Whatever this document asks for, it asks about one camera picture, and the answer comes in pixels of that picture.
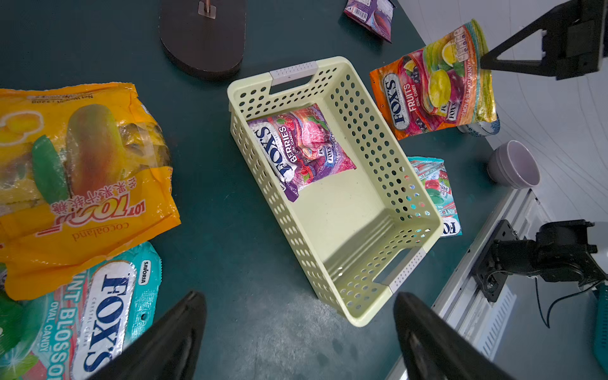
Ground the orange Fox's Fruits bag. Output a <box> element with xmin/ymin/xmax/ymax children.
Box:
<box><xmin>370</xmin><ymin>20</ymin><xmax>498</xmax><ymax>140</ymax></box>

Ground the teal Fox's mint bag right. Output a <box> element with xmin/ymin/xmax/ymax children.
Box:
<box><xmin>408</xmin><ymin>157</ymin><xmax>462</xmax><ymax>238</ymax></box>

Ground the pale green plastic basket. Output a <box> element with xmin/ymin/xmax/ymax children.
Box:
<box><xmin>227</xmin><ymin>56</ymin><xmax>443</xmax><ymax>327</ymax></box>

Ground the dark oval stand base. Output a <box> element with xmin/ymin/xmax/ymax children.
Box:
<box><xmin>158</xmin><ymin>0</ymin><xmax>247</xmax><ymax>80</ymax></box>

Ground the lilac bowl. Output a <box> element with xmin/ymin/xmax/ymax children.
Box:
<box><xmin>487</xmin><ymin>140</ymin><xmax>541</xmax><ymax>189</ymax></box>

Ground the teal Fox's Mint Blossom bag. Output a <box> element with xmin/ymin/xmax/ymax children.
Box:
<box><xmin>1</xmin><ymin>242</ymin><xmax>162</xmax><ymax>379</ymax></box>

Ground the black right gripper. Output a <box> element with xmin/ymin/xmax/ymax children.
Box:
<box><xmin>480</xmin><ymin>0</ymin><xmax>607</xmax><ymax>80</ymax></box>

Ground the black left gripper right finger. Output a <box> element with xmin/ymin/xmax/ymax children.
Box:
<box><xmin>394</xmin><ymin>292</ymin><xmax>511</xmax><ymax>380</ymax></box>

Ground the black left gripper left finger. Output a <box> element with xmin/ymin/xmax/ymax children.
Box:
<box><xmin>90</xmin><ymin>291</ymin><xmax>207</xmax><ymax>379</ymax></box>

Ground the white perforated cable duct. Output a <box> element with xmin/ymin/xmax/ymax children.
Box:
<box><xmin>474</xmin><ymin>286</ymin><xmax>517</xmax><ymax>361</ymax></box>

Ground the purple Fox's Berries bag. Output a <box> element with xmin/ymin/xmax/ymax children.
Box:
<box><xmin>248</xmin><ymin>104</ymin><xmax>356</xmax><ymax>202</ymax></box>

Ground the small blue patterned bowl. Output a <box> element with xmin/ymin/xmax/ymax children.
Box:
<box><xmin>458</xmin><ymin>119</ymin><xmax>500</xmax><ymax>137</ymax></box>

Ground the purple candy bag far right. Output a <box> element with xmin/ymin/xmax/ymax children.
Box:
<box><xmin>344</xmin><ymin>0</ymin><xmax>395</xmax><ymax>43</ymax></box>

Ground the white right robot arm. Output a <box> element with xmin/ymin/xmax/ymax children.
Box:
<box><xmin>471</xmin><ymin>1</ymin><xmax>607</xmax><ymax>302</ymax></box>

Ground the yellow Cocoaland gummy bag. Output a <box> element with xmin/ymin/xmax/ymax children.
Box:
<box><xmin>1</xmin><ymin>82</ymin><xmax>181</xmax><ymax>301</ymax></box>

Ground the teal plastic crate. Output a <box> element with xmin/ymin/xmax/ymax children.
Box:
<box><xmin>594</xmin><ymin>283</ymin><xmax>608</xmax><ymax>373</ymax></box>

